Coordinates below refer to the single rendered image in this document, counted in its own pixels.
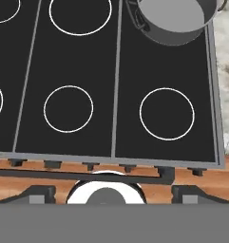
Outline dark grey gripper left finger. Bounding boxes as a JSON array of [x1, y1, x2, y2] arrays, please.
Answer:
[[0, 185, 57, 205]]

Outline dark hob knob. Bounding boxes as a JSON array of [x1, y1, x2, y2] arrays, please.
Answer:
[[118, 163, 138, 174], [82, 161, 101, 172], [186, 167, 208, 178], [7, 158, 29, 168], [43, 159, 63, 170]]

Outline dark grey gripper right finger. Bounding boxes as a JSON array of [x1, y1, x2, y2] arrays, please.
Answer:
[[170, 185, 229, 205]]

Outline grey metal pot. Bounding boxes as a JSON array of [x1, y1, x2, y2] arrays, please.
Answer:
[[124, 0, 228, 47]]

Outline black hob with grey frame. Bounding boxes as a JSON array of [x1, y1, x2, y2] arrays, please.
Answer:
[[0, 0, 227, 170]]

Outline white round thing, grey centre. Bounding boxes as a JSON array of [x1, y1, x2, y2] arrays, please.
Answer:
[[66, 170, 147, 205]]

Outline dark oven door handle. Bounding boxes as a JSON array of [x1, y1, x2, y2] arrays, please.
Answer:
[[0, 157, 176, 186]]

